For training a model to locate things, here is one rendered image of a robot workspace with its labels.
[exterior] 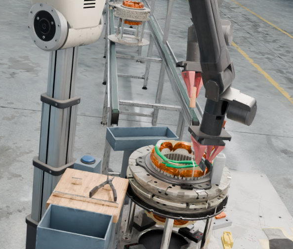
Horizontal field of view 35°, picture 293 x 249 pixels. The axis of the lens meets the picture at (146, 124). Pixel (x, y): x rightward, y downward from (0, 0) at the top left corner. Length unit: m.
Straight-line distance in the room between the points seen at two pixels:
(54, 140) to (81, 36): 0.38
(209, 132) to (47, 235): 0.48
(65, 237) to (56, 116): 0.59
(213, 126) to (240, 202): 0.82
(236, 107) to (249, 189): 0.97
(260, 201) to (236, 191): 0.11
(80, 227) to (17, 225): 1.75
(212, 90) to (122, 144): 0.59
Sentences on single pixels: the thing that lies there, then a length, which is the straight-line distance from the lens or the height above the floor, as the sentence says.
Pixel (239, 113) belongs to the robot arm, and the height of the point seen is 1.37.
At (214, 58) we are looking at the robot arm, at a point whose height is 1.50.
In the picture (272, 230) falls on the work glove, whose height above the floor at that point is 0.79.
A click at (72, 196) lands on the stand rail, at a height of 1.07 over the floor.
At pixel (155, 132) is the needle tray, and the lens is 1.80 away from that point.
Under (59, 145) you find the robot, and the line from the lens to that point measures 1.68.
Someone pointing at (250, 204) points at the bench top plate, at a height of 0.78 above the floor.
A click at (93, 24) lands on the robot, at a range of 1.57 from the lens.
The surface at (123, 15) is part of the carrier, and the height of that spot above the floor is 1.03.
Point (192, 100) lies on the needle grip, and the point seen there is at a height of 1.32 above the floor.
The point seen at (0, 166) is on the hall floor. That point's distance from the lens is 3.62.
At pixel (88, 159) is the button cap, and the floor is 1.04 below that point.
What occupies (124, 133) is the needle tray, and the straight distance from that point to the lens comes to 1.76.
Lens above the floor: 1.75
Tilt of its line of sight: 22 degrees down
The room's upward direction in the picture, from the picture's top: 9 degrees clockwise
